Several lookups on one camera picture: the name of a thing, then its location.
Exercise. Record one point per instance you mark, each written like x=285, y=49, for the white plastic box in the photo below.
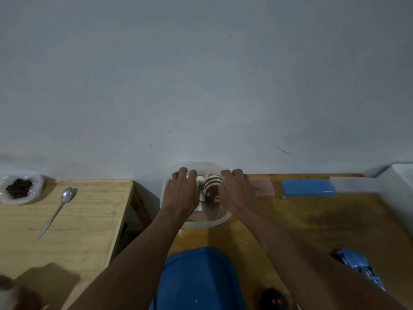
x=353, y=184

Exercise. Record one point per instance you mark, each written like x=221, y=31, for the plastic bag of dark bits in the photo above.
x=20, y=188

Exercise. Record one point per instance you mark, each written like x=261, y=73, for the person's right forearm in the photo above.
x=300, y=264

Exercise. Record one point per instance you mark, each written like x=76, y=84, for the metal spoon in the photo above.
x=58, y=208

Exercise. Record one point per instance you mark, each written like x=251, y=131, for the black toy with red spots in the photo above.
x=273, y=299

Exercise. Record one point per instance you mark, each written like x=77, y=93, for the person's right hand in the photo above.
x=238, y=193

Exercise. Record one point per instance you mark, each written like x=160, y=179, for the blue plastic box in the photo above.
x=308, y=187

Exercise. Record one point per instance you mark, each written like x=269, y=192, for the blue plastic lid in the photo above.
x=197, y=280

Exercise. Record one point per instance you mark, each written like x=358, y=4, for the large white bin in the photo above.
x=398, y=196

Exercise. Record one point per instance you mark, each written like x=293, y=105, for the person's left forearm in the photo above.
x=135, y=264

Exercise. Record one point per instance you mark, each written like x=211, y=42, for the person's left fingers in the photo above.
x=184, y=174

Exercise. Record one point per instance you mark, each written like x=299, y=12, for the blue toy car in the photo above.
x=360, y=268

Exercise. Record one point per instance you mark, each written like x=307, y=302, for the pink plastic box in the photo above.
x=264, y=187

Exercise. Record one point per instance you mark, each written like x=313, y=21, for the person's right fingers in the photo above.
x=233, y=175

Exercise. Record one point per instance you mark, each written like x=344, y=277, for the person's left hand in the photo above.
x=180, y=195

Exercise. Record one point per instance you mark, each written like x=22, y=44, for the striped toy mouse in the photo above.
x=213, y=185

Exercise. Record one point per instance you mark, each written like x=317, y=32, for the clear plastic container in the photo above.
x=209, y=219

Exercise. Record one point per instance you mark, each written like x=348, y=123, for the small white toy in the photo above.
x=200, y=181

